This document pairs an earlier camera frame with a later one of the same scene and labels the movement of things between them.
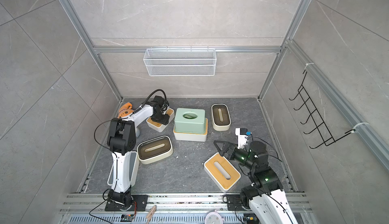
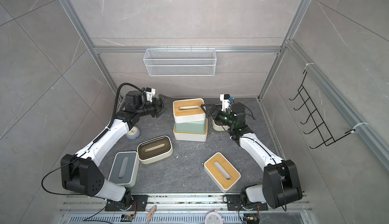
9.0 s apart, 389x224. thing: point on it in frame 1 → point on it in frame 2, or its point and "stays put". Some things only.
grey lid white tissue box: [135, 163] stays put
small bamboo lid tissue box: [159, 126] → [189, 111]
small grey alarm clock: [137, 132] stays put
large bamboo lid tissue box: [191, 136] stays put
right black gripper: [223, 153] → [220, 112]
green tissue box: [190, 120] stays put
